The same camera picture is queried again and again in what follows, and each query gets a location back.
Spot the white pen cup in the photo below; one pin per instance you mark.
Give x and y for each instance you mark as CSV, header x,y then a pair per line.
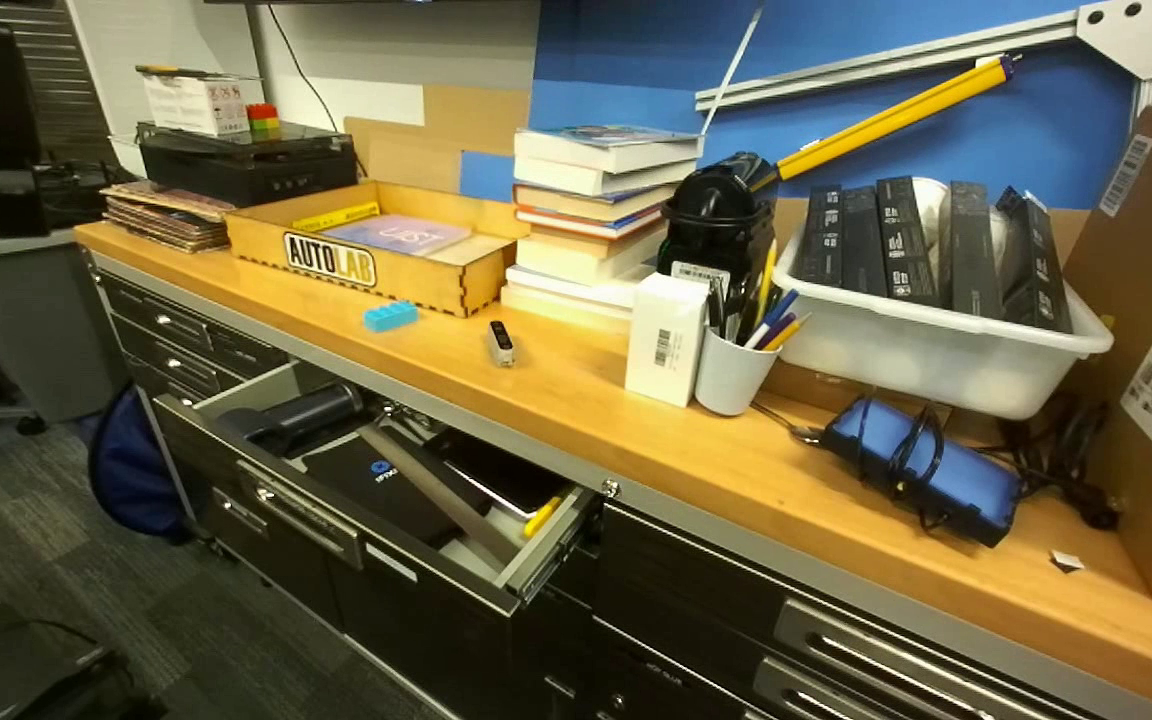
x,y
728,376

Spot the small blue block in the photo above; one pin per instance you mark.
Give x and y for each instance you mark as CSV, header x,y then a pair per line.
x,y
390,317

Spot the yellow bar tool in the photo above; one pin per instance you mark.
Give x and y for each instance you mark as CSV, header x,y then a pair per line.
x,y
957,89

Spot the aluminium extrusion rail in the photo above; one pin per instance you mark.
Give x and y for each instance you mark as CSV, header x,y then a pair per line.
x,y
1115,30

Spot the black printer device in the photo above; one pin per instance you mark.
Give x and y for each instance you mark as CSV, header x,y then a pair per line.
x,y
251,168

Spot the black boxes in bin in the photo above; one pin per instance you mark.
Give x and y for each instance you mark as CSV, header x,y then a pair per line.
x,y
936,241

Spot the white box on printer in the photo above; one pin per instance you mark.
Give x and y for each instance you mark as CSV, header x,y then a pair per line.
x,y
194,100

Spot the white rectangular box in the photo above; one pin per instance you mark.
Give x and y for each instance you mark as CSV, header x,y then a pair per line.
x,y
667,336

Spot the white plastic bin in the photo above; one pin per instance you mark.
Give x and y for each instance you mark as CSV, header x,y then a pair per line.
x,y
936,353

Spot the stack of brown folders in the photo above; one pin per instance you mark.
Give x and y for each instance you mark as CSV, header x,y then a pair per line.
x,y
171,215

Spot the small black and silver clip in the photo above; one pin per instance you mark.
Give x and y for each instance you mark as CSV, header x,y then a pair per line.
x,y
500,347

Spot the purple UIST booklet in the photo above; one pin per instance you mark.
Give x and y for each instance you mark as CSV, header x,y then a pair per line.
x,y
396,232

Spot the stack of books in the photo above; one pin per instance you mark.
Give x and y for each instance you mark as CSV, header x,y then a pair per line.
x,y
593,215

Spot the blue bag on floor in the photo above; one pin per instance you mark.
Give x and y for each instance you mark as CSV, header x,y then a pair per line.
x,y
131,472

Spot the black round desk object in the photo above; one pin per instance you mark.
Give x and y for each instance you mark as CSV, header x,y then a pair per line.
x,y
722,215

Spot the black drawer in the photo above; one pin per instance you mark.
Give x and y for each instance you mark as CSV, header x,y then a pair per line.
x,y
378,486

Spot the wooden Autolab tray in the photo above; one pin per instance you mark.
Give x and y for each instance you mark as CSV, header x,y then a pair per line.
x,y
455,282

